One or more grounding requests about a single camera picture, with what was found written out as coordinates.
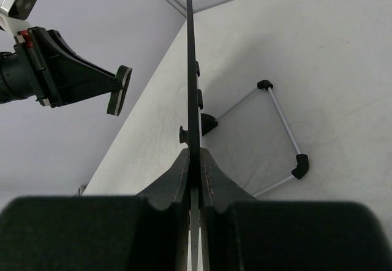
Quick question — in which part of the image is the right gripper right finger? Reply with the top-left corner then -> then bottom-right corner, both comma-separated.
200,149 -> 386,270

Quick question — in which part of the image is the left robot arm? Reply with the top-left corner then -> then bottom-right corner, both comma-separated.
1,27 -> 132,116

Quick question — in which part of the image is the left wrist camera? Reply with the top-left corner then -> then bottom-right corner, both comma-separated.
1,0 -> 37,42

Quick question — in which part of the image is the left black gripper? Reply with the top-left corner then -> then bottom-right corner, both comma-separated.
13,27 -> 121,107

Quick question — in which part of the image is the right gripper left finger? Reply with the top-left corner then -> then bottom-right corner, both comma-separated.
1,150 -> 189,270

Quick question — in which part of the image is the green whiteboard eraser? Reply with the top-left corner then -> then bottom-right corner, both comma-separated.
107,65 -> 132,116

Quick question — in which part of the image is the whiteboard wire stand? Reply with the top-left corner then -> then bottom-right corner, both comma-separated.
202,79 -> 309,197

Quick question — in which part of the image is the small black-framed whiteboard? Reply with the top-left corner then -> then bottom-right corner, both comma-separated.
186,0 -> 201,270

